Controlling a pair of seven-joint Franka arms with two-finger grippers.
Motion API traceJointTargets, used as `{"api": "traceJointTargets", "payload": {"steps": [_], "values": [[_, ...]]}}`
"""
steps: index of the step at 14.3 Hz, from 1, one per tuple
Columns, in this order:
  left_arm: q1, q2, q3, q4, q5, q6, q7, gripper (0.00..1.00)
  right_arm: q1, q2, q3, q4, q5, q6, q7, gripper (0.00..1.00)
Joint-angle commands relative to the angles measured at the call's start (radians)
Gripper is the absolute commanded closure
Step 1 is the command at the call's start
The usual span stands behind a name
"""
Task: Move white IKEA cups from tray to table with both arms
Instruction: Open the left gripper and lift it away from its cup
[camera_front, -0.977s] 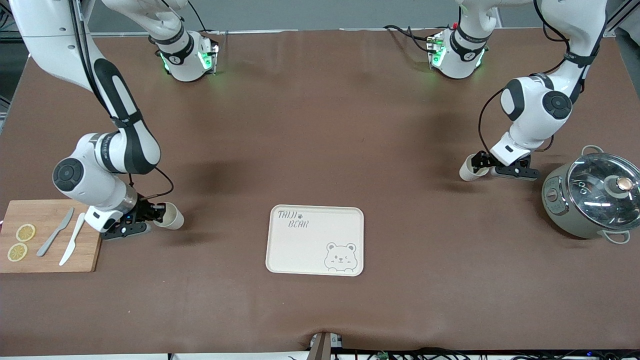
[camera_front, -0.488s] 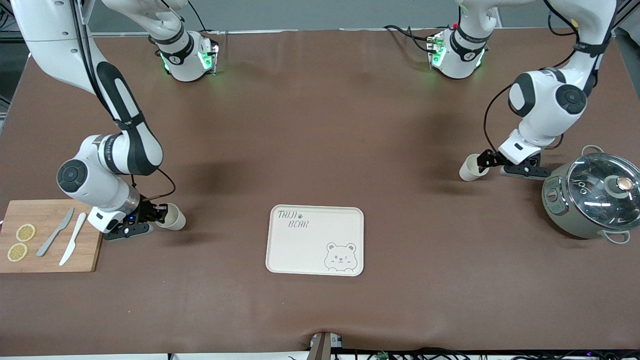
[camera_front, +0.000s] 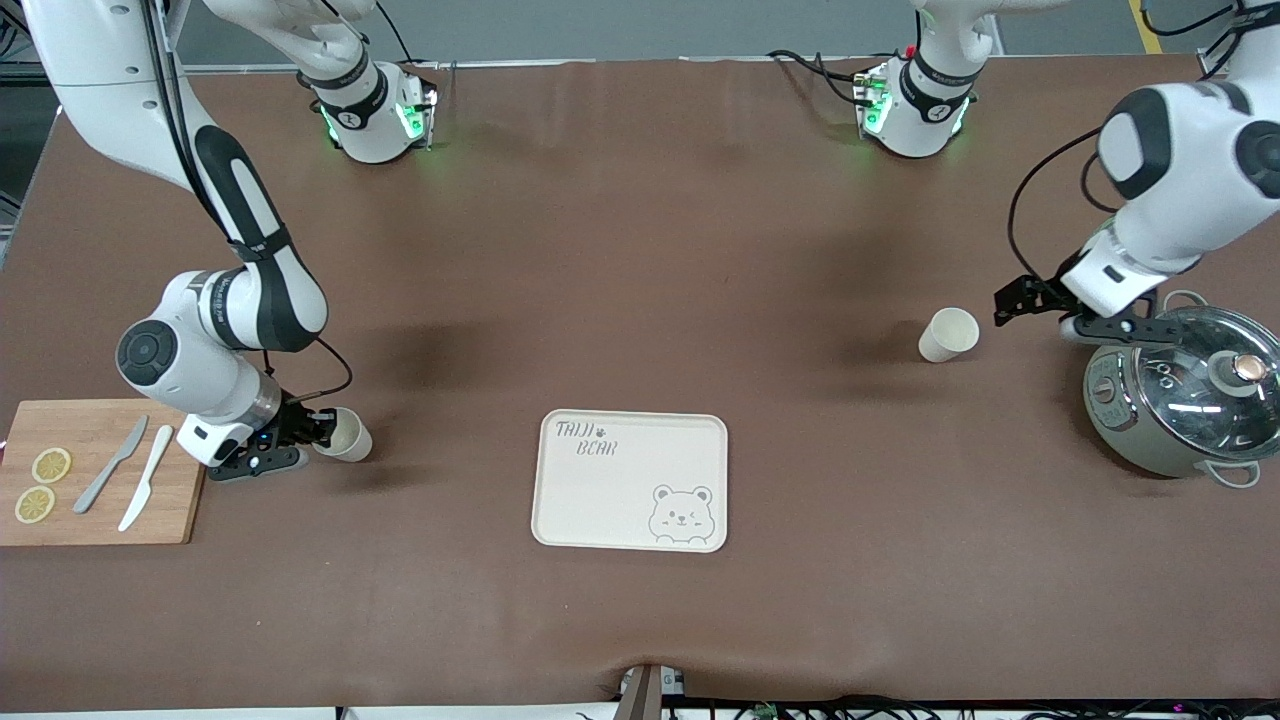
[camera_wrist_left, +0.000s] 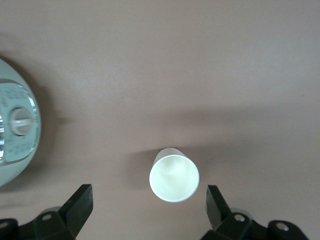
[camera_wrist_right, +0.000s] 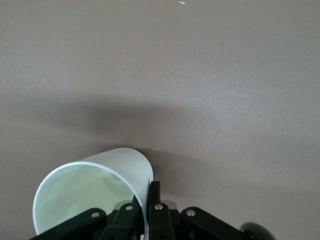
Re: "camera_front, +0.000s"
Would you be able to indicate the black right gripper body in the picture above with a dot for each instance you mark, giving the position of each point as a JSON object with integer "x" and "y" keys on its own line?
{"x": 291, "y": 421}

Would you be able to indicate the white plastic cup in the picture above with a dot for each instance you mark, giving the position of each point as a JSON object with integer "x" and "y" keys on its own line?
{"x": 945, "y": 335}
{"x": 352, "y": 440}

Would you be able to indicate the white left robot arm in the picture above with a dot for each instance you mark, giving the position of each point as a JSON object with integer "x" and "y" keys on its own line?
{"x": 1180, "y": 200}

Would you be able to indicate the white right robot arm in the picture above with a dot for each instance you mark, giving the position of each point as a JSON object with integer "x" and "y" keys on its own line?
{"x": 100, "y": 60}

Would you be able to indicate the bamboo cutting board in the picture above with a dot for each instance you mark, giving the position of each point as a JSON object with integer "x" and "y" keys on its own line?
{"x": 190, "y": 480}

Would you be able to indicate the white plastic knife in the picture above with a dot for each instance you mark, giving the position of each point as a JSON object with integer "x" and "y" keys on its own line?
{"x": 147, "y": 478}

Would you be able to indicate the grey electric cooking pot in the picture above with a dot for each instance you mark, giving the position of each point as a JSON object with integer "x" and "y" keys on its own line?
{"x": 1120, "y": 440}

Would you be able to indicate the glass pot lid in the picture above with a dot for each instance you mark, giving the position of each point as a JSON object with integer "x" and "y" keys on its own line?
{"x": 1180, "y": 400}

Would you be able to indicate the grey plastic knife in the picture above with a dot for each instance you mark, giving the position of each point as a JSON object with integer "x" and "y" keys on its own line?
{"x": 110, "y": 465}

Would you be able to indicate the yellow lemon slice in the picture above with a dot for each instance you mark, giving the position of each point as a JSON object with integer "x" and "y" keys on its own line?
{"x": 35, "y": 504}
{"x": 51, "y": 465}

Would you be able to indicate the cream bear print tray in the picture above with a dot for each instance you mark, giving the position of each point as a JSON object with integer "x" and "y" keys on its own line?
{"x": 610, "y": 500}

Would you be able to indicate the small grey connector box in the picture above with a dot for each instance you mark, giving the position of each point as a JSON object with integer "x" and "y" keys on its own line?
{"x": 672, "y": 683}

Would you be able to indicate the aluminium frame profile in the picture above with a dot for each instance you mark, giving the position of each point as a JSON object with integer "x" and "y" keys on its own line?
{"x": 1212, "y": 65}

